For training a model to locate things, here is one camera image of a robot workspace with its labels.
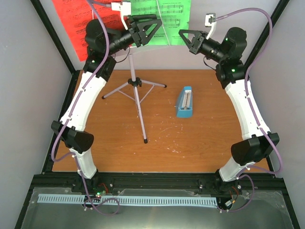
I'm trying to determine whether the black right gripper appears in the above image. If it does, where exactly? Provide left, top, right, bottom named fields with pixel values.
left=178, top=30, right=225, bottom=63

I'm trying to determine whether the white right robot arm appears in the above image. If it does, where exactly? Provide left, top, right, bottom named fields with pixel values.
left=179, top=27, right=279, bottom=182

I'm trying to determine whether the white music stand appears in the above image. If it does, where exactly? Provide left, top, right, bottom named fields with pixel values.
left=102, top=47, right=167, bottom=144

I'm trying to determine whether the blue metronome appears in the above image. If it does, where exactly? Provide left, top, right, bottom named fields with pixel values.
left=175, top=86, right=193, bottom=118

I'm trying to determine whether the light blue slotted cable duct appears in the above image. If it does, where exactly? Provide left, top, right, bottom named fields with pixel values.
left=37, top=194, right=217, bottom=208

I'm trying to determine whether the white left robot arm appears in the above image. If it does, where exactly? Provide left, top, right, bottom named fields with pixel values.
left=51, top=14, right=162, bottom=192

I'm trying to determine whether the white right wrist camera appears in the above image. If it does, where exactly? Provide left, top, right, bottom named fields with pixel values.
left=204, top=13, right=217, bottom=40

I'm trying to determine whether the red sheet music page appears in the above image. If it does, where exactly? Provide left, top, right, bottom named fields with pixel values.
left=53, top=0, right=124, bottom=62

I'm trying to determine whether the black aluminium front rail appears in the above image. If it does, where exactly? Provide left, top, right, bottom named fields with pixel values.
left=30, top=171, right=286, bottom=203

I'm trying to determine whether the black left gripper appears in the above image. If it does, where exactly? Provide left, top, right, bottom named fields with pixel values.
left=105, top=14, right=163, bottom=56

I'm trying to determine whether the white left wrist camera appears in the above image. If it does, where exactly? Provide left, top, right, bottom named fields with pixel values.
left=111, top=1, right=132, bottom=30

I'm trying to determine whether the black right frame post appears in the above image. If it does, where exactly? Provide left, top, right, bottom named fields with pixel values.
left=244, top=0, right=290, bottom=70

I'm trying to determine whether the green sheet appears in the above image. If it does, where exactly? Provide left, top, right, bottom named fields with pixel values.
left=131, top=0, right=191, bottom=46

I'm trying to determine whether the small green led circuit board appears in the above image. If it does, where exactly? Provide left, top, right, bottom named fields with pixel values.
left=94, top=190, right=108, bottom=198

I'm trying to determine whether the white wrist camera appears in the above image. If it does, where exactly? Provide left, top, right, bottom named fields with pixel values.
left=111, top=1, right=132, bottom=30
left=204, top=13, right=217, bottom=40

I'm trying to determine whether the clear plastic metronome cover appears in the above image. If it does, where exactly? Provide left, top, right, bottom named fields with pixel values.
left=180, top=90, right=192, bottom=110

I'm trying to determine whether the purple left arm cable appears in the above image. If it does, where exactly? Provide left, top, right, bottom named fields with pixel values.
left=50, top=0, right=121, bottom=217

